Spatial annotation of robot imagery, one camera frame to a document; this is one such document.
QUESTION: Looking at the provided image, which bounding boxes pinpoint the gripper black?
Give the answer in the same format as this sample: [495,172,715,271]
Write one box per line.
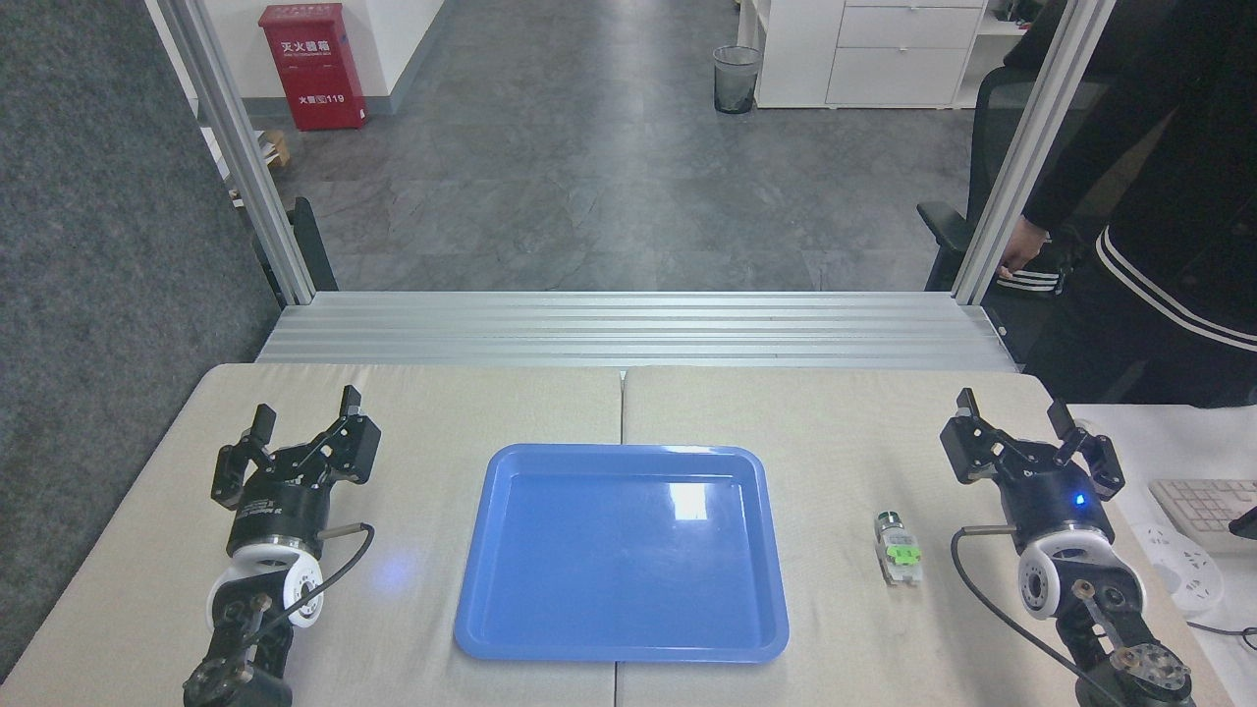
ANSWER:
[211,386,383,558]
[939,388,1126,552]

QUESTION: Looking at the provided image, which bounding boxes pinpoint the switch part with green tab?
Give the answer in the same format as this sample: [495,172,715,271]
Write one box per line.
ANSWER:
[874,510,925,588]

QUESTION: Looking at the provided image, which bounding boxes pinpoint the blue plastic tray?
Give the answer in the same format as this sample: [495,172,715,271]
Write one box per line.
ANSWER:
[454,444,791,663]

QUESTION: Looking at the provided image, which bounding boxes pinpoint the person's hand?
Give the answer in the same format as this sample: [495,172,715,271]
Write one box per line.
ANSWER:
[996,216,1053,280]

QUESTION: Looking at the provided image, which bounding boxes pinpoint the black jacket white stripes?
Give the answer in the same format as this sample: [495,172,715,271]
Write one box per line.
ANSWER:
[982,231,1086,364]

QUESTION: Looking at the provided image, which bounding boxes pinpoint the white keyboard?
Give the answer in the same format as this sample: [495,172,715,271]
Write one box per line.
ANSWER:
[1148,478,1257,557]

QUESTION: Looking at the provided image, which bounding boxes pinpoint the white power strip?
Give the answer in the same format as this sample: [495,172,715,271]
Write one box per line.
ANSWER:
[1129,522,1227,616]

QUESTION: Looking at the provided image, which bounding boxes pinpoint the person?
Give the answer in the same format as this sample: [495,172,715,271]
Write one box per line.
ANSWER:
[994,0,1257,411]

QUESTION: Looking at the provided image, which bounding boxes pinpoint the grey felt partition panel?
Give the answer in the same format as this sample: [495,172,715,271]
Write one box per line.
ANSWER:
[0,0,288,680]

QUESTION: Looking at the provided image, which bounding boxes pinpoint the black office chair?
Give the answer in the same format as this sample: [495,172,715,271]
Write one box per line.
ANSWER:
[916,66,1120,296]

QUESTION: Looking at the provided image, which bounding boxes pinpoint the red fire extinguisher box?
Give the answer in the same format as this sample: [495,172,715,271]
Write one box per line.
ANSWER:
[258,3,369,133]

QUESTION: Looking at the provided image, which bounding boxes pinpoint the white drawer cabinet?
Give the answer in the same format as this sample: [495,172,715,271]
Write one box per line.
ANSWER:
[737,0,989,110]

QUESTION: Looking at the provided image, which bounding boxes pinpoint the dark mesh waste bin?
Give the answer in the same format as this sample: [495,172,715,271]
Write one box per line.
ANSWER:
[713,45,764,115]

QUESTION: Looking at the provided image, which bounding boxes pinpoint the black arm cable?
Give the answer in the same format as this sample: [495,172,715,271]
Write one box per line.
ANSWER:
[950,525,1116,693]
[293,523,377,629]

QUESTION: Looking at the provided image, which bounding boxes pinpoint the black frame foot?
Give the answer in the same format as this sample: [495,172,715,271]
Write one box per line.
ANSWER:
[252,196,340,296]

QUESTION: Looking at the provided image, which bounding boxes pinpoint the thin black cable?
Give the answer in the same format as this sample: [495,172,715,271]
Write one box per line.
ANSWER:
[1185,620,1257,652]

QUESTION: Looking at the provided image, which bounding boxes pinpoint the silver aluminium post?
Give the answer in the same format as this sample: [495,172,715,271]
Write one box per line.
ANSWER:
[950,0,1118,306]
[155,0,317,306]

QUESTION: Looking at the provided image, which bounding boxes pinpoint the silver aluminium rail platform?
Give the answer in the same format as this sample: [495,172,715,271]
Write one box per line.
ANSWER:
[256,291,1018,372]

